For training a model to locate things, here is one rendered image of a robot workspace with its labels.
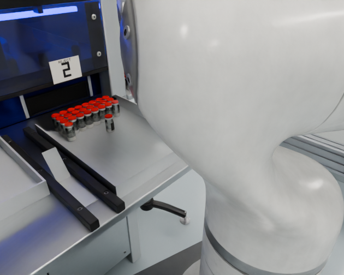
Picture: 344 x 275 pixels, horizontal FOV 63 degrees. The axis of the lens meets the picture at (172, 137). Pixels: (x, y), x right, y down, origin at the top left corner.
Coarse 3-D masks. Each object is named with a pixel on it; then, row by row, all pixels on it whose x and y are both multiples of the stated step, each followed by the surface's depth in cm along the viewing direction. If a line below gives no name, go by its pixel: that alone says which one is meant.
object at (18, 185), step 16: (0, 144) 69; (0, 160) 64; (16, 160) 63; (0, 176) 60; (16, 176) 60; (32, 176) 58; (0, 192) 55; (16, 192) 55; (32, 192) 52; (48, 192) 55; (0, 208) 49; (16, 208) 51
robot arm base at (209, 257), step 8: (208, 240) 27; (208, 248) 27; (208, 256) 28; (216, 256) 26; (192, 264) 44; (200, 264) 32; (208, 264) 28; (216, 264) 26; (224, 264) 25; (184, 272) 43; (192, 272) 42; (200, 272) 32; (208, 272) 29; (216, 272) 27; (224, 272) 26; (232, 272) 25; (240, 272) 24; (320, 272) 24
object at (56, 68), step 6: (60, 60) 74; (66, 60) 75; (72, 60) 76; (78, 60) 77; (54, 66) 73; (60, 66) 74; (66, 66) 75; (72, 66) 77; (78, 66) 78; (54, 72) 74; (60, 72) 75; (66, 72) 76; (72, 72) 77; (78, 72) 79; (54, 78) 74; (60, 78) 75; (66, 78) 77; (72, 78) 78; (54, 84) 75
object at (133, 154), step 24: (120, 96) 87; (120, 120) 80; (144, 120) 80; (72, 144) 70; (96, 144) 70; (120, 144) 70; (144, 144) 70; (96, 168) 62; (120, 168) 62; (144, 168) 57; (120, 192) 54
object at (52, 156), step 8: (48, 152) 58; (56, 152) 59; (48, 160) 58; (56, 160) 58; (56, 168) 58; (64, 168) 59; (56, 176) 58; (64, 176) 59; (64, 184) 57; (72, 184) 57; (80, 184) 57; (72, 192) 55; (80, 192) 55; (88, 192) 55; (80, 200) 54; (88, 200) 54; (96, 200) 54
